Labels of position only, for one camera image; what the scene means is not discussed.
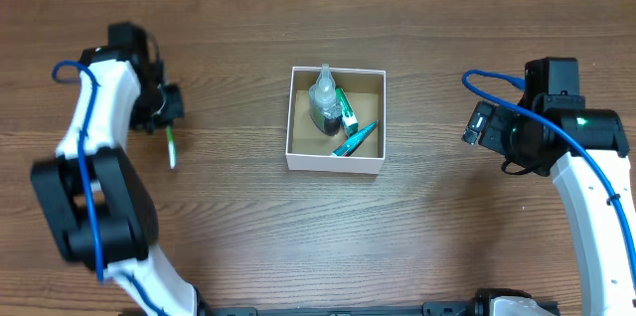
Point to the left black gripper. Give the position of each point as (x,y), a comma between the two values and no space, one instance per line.
(169,104)

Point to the green Dettol soap bar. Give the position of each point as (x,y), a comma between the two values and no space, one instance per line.
(349,119)

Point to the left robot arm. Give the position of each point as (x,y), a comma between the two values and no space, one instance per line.
(97,208)

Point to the green toothpaste tube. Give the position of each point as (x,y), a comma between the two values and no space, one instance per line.
(348,147)

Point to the white cardboard box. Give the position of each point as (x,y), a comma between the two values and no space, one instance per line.
(309,149)

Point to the clear hand wash bottle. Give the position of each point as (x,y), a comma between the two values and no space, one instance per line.
(324,105)

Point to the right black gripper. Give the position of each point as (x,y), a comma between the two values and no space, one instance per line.
(497,132)

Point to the green white toothbrush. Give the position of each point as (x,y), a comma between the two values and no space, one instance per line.
(172,152)

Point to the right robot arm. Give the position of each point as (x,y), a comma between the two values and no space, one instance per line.
(590,168)

